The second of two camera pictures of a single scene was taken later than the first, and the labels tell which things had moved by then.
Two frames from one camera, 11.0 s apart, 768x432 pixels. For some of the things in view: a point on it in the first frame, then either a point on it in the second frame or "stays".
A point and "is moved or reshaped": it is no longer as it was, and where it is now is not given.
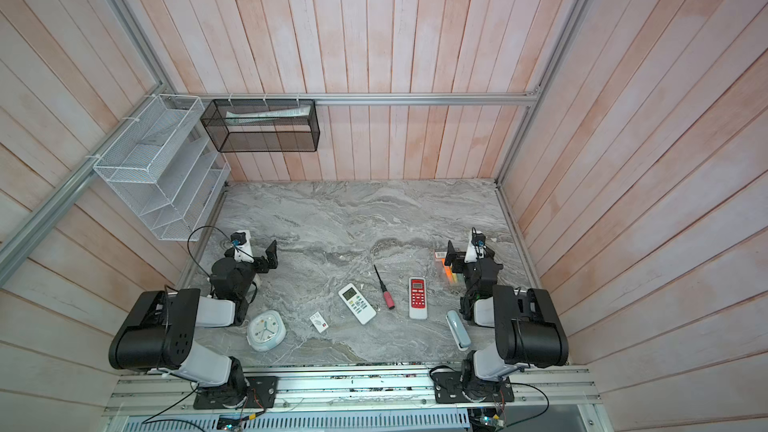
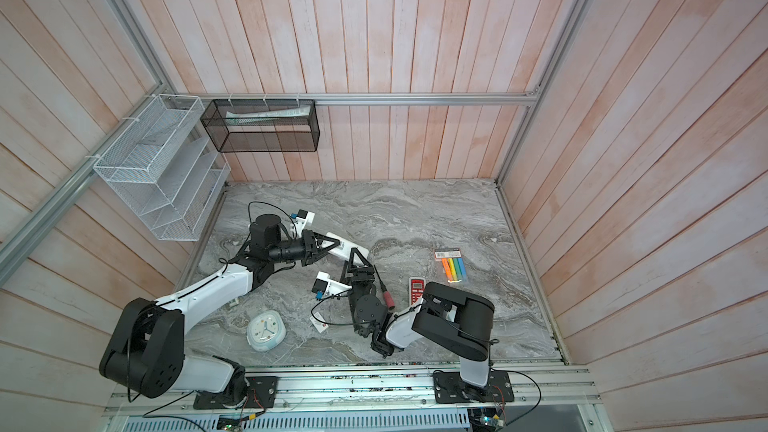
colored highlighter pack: x=453 y=277 stays
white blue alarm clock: x=266 y=330 stays
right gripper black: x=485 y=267 -> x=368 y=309
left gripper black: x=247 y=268 -> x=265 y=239
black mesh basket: x=263 y=125 stays
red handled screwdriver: x=387 y=294 stays
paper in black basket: x=249 y=118 stays
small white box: x=319 y=322 stays
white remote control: x=357 y=303 is moved or reshaped
